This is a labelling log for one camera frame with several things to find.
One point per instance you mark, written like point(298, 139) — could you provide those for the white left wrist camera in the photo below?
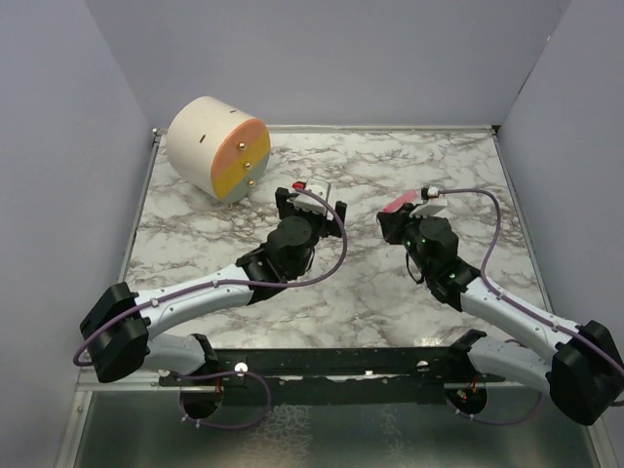
point(311, 195)

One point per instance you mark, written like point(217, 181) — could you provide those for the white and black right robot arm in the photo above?
point(578, 367)

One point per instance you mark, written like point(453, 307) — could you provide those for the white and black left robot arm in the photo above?
point(127, 331)

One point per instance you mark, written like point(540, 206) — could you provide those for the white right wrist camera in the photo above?
point(431, 201)

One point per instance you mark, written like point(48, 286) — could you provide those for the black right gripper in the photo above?
point(394, 221)

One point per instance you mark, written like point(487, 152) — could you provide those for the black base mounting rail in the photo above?
point(335, 376)

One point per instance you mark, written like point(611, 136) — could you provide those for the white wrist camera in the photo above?
point(431, 201)
point(311, 195)

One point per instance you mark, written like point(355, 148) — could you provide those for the cream cylinder with coloured face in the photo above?
point(218, 148)

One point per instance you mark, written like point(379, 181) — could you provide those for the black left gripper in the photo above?
point(328, 227)

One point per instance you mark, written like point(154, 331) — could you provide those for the aluminium table frame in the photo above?
point(181, 234)

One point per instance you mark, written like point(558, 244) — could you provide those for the pink strap keyring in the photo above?
point(410, 197)

